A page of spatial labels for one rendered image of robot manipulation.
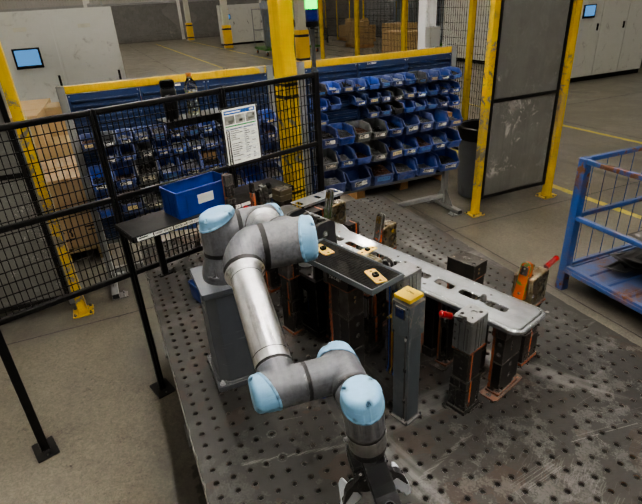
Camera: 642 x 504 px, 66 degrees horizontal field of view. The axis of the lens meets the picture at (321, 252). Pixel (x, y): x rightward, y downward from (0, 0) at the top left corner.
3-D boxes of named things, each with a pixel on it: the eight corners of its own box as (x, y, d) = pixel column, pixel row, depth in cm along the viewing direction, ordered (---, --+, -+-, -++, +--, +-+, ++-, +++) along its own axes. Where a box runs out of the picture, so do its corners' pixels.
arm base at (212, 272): (208, 289, 159) (203, 262, 154) (198, 270, 171) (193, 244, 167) (253, 278, 164) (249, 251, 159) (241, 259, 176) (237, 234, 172)
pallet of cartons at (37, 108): (107, 206, 550) (81, 110, 503) (27, 219, 526) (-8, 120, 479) (107, 176, 651) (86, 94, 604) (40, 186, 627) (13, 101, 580)
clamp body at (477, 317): (484, 403, 163) (496, 311, 146) (464, 421, 156) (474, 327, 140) (460, 388, 169) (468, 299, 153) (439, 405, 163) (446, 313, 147)
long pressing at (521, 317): (554, 310, 158) (554, 306, 157) (516, 340, 145) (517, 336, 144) (289, 204, 253) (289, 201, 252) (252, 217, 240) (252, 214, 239)
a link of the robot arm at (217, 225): (200, 244, 167) (194, 206, 160) (240, 236, 170) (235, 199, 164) (205, 259, 156) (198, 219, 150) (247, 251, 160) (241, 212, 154)
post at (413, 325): (421, 414, 160) (427, 298, 140) (406, 427, 155) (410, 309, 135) (403, 402, 165) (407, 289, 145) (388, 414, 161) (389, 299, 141)
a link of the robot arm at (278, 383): (208, 222, 119) (255, 397, 86) (253, 214, 122) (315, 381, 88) (213, 256, 127) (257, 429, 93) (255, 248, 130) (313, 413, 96)
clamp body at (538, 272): (541, 353, 184) (557, 267, 167) (520, 372, 175) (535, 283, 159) (515, 341, 191) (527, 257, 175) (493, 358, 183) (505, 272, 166)
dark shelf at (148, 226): (294, 190, 268) (294, 185, 267) (133, 244, 217) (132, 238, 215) (270, 181, 283) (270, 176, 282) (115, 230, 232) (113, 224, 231)
